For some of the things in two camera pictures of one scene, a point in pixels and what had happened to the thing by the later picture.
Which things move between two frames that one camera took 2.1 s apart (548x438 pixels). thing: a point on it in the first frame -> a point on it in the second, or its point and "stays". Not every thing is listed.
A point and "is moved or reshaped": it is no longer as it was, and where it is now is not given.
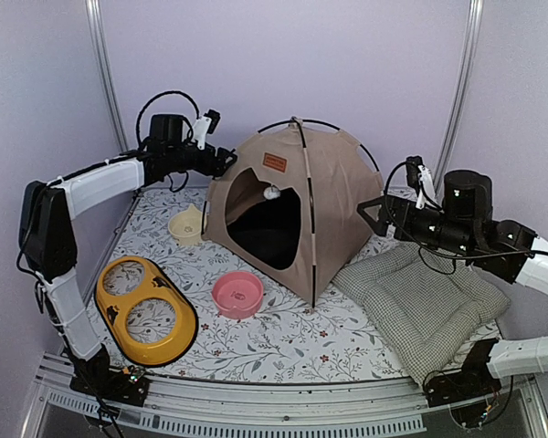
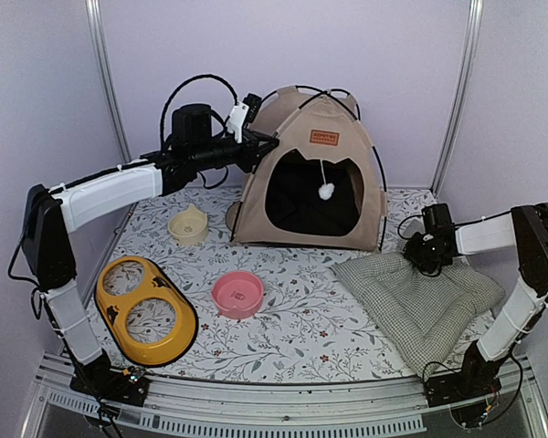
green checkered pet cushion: (426, 304) stays
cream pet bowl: (185, 226) stays
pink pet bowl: (237, 294) stays
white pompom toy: (271, 192) -> (326, 191)
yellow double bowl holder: (156, 285) stays
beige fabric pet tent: (289, 197) is moved or reshaped
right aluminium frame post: (473, 26) stays
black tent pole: (302, 120) -> (277, 132)
